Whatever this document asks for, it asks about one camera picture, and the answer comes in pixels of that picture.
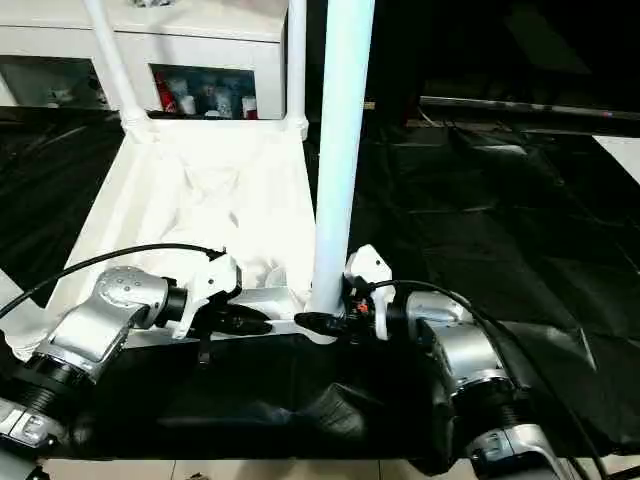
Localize white plastic table top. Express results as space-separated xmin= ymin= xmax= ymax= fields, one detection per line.
xmin=4 ymin=117 xmax=347 ymax=365

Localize white plastic table leg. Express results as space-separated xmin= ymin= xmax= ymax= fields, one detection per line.
xmin=82 ymin=0 xmax=152 ymax=137
xmin=307 ymin=0 xmax=377 ymax=322
xmin=282 ymin=0 xmax=309 ymax=137
xmin=0 ymin=269 xmax=37 ymax=347

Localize black work surface mat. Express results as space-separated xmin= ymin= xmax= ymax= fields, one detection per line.
xmin=0 ymin=102 xmax=640 ymax=476

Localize red white bottle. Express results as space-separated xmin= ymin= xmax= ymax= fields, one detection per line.
xmin=155 ymin=72 xmax=179 ymax=113

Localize dark grey tube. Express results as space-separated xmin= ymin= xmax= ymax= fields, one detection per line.
xmin=419 ymin=96 xmax=640 ymax=122

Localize white glass-door cabinet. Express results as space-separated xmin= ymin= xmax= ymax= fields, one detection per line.
xmin=0 ymin=0 xmax=292 ymax=122

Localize black backdrop cloth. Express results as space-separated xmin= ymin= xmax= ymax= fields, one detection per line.
xmin=304 ymin=0 xmax=640 ymax=126

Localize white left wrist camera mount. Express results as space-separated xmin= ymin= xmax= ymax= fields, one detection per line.
xmin=172 ymin=252 xmax=245 ymax=342

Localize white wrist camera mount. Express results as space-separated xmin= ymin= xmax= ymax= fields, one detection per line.
xmin=172 ymin=252 xmax=245 ymax=342
xmin=344 ymin=243 xmax=394 ymax=342

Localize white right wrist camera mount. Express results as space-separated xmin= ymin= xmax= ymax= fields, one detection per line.
xmin=344 ymin=243 xmax=394 ymax=342

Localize black left wrist camera cable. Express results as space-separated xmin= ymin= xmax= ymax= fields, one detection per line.
xmin=0 ymin=243 xmax=227 ymax=319

